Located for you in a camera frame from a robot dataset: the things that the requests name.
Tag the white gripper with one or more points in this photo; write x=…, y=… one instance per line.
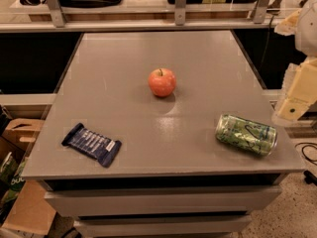
x=307, y=30

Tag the red apple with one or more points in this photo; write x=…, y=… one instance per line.
x=162, y=82

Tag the blue rxbar blueberry wrapper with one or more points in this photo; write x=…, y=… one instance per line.
x=92, y=145

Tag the green soda can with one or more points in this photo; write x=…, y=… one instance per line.
x=245, y=134

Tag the grey drawer cabinet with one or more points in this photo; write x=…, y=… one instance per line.
x=171, y=177

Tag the cardboard box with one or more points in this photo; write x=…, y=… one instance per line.
x=30, y=216

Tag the green snack bag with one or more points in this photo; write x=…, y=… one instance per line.
x=11, y=175

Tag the metal shelf rail frame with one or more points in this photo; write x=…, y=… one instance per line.
x=131, y=15

